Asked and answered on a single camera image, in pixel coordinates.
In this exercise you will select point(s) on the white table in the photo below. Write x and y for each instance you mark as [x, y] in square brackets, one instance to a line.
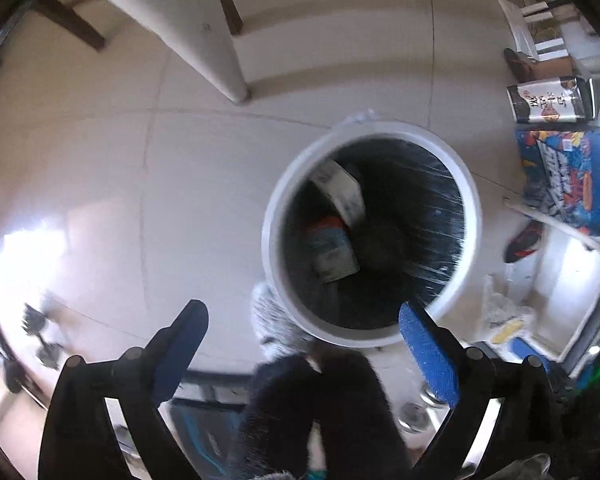
[197, 31]

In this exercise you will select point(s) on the white plastic bag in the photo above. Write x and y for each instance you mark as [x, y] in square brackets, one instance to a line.
[501, 319]

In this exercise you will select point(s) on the dark wooden chair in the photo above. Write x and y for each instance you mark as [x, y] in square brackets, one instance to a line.
[64, 15]

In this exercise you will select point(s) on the small white carton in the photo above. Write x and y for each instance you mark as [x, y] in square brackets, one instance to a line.
[342, 190]

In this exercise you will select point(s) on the person's black fleece legs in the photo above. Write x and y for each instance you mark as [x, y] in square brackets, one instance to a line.
[342, 396]

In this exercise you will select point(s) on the red black slipper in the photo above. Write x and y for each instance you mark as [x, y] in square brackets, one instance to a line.
[525, 243]

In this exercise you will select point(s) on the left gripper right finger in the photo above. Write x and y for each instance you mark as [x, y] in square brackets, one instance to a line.
[466, 379]

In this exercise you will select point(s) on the grey left slipper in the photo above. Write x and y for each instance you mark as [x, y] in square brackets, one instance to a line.
[276, 333]

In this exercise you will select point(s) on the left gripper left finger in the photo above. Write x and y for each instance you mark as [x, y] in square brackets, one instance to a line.
[78, 439]

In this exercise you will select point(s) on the black and silver box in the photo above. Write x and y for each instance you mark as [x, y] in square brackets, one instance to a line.
[564, 100]

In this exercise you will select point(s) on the white round trash bin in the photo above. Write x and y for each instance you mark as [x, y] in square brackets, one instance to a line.
[417, 243]

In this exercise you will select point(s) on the blue printed carton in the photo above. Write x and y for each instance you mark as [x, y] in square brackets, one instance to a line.
[562, 170]

